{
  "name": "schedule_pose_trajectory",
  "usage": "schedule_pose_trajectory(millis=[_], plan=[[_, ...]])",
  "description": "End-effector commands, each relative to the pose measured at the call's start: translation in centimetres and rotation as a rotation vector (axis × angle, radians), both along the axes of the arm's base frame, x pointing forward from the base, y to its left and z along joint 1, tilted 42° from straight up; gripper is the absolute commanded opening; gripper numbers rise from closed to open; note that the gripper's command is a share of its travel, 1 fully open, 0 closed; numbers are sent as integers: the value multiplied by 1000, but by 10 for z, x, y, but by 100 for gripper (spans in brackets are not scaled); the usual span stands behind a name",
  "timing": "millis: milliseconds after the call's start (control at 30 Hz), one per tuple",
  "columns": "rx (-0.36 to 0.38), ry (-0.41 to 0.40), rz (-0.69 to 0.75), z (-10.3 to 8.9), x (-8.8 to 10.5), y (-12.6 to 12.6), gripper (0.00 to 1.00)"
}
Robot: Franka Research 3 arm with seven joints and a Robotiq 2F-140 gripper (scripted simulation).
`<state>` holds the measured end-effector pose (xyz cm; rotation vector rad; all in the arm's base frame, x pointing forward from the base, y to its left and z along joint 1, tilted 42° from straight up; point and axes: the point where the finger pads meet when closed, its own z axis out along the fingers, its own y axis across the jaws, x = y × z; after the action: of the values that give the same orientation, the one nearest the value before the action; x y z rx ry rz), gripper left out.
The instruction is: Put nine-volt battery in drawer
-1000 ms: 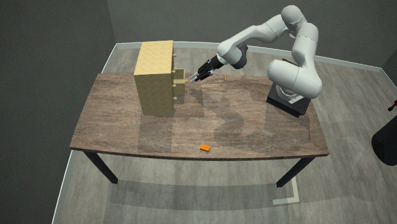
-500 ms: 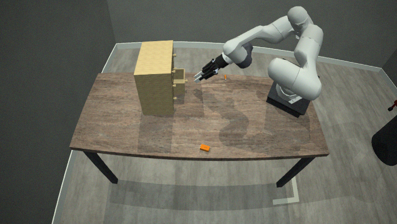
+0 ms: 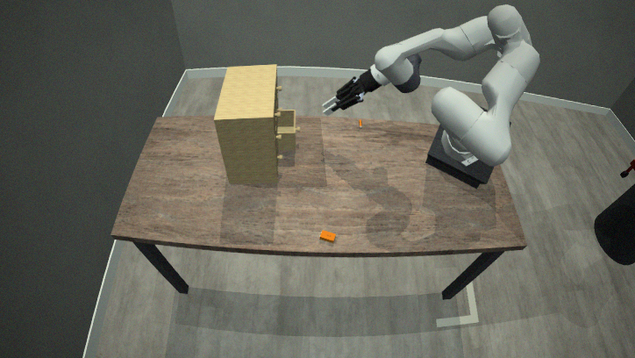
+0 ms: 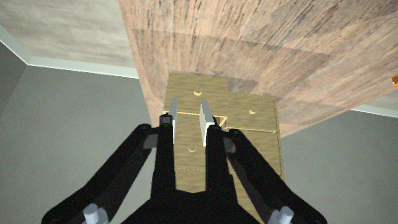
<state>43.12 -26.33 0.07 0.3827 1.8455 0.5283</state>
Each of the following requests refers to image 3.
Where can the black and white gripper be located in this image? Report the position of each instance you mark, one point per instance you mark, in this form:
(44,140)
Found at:
(347,98)

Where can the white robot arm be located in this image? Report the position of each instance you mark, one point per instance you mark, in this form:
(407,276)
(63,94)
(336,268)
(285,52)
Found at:
(488,140)

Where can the orange nine-volt battery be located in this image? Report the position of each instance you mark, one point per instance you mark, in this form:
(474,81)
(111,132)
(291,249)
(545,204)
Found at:
(327,236)

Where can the light brown wooden chest of drawers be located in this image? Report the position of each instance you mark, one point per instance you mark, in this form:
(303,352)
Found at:
(244,122)

